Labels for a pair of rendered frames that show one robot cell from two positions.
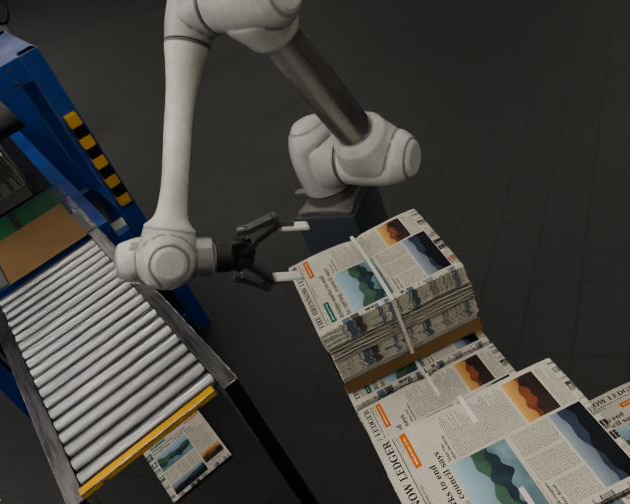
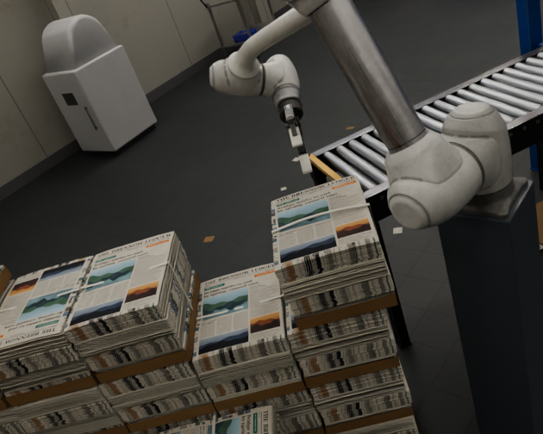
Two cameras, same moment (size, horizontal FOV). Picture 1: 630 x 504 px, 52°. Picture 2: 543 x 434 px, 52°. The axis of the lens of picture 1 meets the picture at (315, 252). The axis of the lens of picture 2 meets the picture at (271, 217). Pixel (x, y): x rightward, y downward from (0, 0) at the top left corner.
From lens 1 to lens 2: 2.04 m
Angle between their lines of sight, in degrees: 81
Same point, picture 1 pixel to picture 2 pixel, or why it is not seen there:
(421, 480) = (139, 247)
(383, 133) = (395, 165)
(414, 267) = (296, 242)
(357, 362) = not seen: hidden behind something
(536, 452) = (112, 289)
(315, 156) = not seen: hidden behind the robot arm
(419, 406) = (258, 291)
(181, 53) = not seen: outside the picture
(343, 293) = (300, 207)
